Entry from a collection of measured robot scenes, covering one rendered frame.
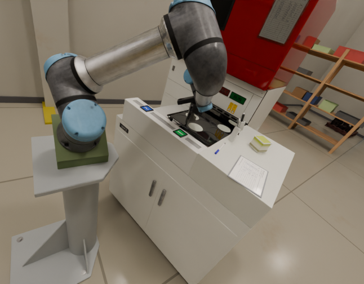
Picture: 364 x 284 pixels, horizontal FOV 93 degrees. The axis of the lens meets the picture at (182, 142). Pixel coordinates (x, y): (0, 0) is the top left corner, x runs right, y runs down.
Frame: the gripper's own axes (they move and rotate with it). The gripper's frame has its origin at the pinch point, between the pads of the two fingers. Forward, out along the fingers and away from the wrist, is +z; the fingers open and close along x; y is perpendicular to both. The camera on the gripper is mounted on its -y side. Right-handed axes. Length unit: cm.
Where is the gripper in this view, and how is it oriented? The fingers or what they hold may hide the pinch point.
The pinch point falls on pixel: (186, 121)
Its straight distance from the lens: 111.1
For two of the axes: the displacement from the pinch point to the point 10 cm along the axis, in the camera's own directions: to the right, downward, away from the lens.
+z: -2.9, 7.9, 5.4
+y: 9.5, 2.9, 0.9
